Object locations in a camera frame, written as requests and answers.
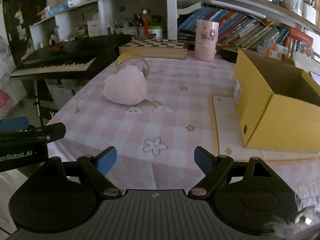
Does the yellow tape roll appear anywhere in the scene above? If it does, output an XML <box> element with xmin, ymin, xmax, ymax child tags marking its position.
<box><xmin>115</xmin><ymin>51</ymin><xmax>150</xmax><ymax>79</ymax></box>

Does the white desk mat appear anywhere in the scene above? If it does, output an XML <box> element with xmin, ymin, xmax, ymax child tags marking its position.
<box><xmin>208</xmin><ymin>94</ymin><xmax>319</xmax><ymax>163</ymax></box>

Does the pink checkered tablecloth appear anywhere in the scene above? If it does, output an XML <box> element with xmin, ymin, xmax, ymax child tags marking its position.
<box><xmin>47</xmin><ymin>51</ymin><xmax>320</xmax><ymax>196</ymax></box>

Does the pink plush toy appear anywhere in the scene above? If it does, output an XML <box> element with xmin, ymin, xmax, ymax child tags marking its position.
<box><xmin>102</xmin><ymin>65</ymin><xmax>147</xmax><ymax>106</ymax></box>

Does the black yamaha keyboard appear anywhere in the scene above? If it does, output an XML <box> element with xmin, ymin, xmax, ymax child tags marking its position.
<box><xmin>9</xmin><ymin>34</ymin><xmax>133</xmax><ymax>128</ymax></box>

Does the yellow cardboard box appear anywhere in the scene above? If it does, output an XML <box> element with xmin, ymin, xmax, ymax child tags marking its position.
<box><xmin>233</xmin><ymin>50</ymin><xmax>319</xmax><ymax>153</ymax></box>

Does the wooden chess board box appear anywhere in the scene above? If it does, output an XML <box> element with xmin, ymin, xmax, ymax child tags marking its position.
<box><xmin>119</xmin><ymin>40</ymin><xmax>188</xmax><ymax>60</ymax></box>

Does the smartphone with lit screen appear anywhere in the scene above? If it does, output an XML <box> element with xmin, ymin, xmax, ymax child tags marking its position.
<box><xmin>309</xmin><ymin>72</ymin><xmax>320</xmax><ymax>85</ymax></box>

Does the pink cylindrical cup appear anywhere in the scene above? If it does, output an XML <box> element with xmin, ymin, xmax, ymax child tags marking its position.
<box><xmin>195</xmin><ymin>20</ymin><xmax>219</xmax><ymax>62</ymax></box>

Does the row of leaning books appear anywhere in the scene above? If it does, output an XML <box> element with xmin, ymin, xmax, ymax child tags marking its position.
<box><xmin>177</xmin><ymin>5</ymin><xmax>290</xmax><ymax>50</ymax></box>

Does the white jar green lid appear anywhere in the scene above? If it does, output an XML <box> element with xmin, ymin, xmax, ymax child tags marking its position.
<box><xmin>148</xmin><ymin>25</ymin><xmax>163</xmax><ymax>40</ymax></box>

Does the red white bottle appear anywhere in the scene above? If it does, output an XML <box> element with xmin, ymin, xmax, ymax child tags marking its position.
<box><xmin>142</xmin><ymin>9</ymin><xmax>149</xmax><ymax>37</ymax></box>

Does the red box on books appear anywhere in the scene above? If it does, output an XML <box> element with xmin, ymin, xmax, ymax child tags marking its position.
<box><xmin>289</xmin><ymin>27</ymin><xmax>313</xmax><ymax>46</ymax></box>

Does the white bookshelf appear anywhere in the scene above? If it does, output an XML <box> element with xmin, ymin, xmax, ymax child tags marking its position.
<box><xmin>29</xmin><ymin>0</ymin><xmax>319</xmax><ymax>49</ymax></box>

